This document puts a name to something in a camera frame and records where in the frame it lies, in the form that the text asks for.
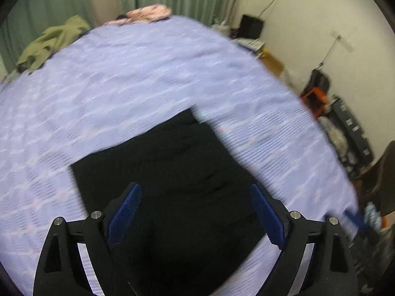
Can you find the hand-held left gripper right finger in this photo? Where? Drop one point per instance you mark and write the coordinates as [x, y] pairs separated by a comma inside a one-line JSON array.
[[268, 215]]

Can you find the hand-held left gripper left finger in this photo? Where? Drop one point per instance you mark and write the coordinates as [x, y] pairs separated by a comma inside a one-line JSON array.
[[123, 215]]

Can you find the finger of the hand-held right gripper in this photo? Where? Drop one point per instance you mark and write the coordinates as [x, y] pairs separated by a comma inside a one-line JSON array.
[[355, 219]]

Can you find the black pants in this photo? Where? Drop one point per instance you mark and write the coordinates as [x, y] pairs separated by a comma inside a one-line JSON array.
[[185, 175]]

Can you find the light blue cloth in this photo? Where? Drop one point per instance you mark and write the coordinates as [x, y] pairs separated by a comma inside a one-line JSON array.
[[372, 214]]

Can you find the dark chair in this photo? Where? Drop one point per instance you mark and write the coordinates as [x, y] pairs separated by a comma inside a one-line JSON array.
[[382, 178]]

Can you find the white cloth pile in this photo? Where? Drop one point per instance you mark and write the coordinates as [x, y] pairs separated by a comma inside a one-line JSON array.
[[333, 135]]

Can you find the black storage rack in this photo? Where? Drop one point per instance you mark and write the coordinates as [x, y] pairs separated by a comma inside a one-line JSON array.
[[355, 129]]

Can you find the purple patterned bed sheet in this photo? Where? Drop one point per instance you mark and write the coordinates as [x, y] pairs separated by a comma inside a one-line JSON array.
[[123, 83]]

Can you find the black backpack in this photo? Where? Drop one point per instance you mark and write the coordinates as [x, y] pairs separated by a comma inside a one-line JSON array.
[[319, 81]]

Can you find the olive green jacket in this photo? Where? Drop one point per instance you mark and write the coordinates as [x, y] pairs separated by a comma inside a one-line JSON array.
[[52, 43]]

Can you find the black box appliance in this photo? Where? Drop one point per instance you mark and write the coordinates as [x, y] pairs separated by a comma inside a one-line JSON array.
[[251, 26]]

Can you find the white paper bag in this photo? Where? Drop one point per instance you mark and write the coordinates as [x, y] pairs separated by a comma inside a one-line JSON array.
[[221, 27]]

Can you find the small black cloth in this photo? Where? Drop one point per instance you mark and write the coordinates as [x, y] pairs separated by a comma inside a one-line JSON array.
[[122, 16]]

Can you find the pink patterned garment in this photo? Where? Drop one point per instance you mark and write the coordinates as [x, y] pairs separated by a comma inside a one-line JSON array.
[[145, 12]]

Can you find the orange frame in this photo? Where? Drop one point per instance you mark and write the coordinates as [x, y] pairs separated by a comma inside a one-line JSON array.
[[314, 97]]

